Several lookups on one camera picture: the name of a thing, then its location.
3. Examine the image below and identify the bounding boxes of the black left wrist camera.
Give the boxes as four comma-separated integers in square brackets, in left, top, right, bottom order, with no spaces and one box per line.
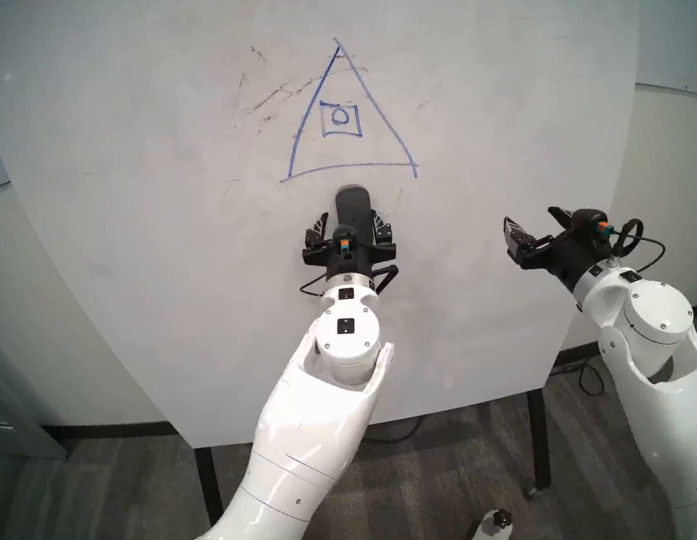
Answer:
[329,223,360,260]

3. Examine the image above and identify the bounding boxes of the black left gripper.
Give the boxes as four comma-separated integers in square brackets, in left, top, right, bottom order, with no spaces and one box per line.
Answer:
[296,201,403,290]

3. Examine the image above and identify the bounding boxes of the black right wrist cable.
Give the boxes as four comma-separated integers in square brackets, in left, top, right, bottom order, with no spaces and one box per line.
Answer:
[601,214,670,278]

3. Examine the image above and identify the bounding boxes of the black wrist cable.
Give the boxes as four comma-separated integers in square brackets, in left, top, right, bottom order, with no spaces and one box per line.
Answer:
[601,214,670,278]
[298,260,406,308]

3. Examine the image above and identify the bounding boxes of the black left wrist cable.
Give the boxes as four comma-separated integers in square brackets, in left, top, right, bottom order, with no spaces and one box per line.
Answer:
[298,260,406,308]

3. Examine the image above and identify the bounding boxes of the dark grey whiteboard eraser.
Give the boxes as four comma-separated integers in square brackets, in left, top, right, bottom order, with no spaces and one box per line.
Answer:
[332,183,380,249]

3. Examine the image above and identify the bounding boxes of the blue marker triangle drawing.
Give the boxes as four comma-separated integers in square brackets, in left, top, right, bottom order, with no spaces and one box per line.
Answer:
[257,27,421,202]

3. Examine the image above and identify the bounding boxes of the short black floor cable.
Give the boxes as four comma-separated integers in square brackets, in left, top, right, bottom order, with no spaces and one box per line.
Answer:
[553,358,607,403]

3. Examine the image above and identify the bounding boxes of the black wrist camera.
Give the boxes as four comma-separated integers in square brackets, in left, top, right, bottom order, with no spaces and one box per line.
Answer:
[329,223,360,260]
[569,203,616,248]

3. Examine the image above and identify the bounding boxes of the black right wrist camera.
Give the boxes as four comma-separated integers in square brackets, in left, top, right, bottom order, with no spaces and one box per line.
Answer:
[569,203,616,248]

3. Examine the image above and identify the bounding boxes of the white whiteboard table surface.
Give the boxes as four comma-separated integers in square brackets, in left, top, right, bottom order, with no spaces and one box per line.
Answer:
[0,0,697,483]

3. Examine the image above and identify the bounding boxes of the black table leg with caster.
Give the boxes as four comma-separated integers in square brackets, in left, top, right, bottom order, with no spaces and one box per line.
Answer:
[508,387,560,499]

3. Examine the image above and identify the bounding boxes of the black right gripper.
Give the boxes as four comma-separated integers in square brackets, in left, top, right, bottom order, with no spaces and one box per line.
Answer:
[500,197,620,304]

